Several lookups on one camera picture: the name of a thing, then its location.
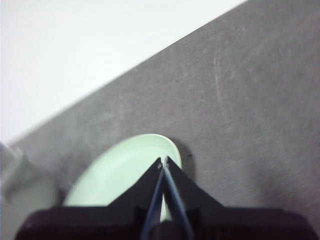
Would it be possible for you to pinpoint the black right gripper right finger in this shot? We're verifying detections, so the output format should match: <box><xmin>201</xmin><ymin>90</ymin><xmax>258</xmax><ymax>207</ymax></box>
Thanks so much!
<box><xmin>164</xmin><ymin>155</ymin><xmax>319</xmax><ymax>240</ymax></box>

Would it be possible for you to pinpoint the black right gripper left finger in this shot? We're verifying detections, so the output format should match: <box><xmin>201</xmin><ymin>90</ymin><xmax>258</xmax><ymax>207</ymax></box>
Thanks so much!
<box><xmin>14</xmin><ymin>156</ymin><xmax>165</xmax><ymax>240</ymax></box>

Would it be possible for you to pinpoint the pale green round plate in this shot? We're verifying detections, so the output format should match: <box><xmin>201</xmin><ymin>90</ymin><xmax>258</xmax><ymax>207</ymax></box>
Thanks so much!
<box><xmin>62</xmin><ymin>133</ymin><xmax>183</xmax><ymax>222</ymax></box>

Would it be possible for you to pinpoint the pale green electric steamer pot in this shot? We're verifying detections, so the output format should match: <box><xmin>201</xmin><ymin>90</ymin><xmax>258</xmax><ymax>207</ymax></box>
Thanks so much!
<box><xmin>0</xmin><ymin>141</ymin><xmax>60</xmax><ymax>208</ymax></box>

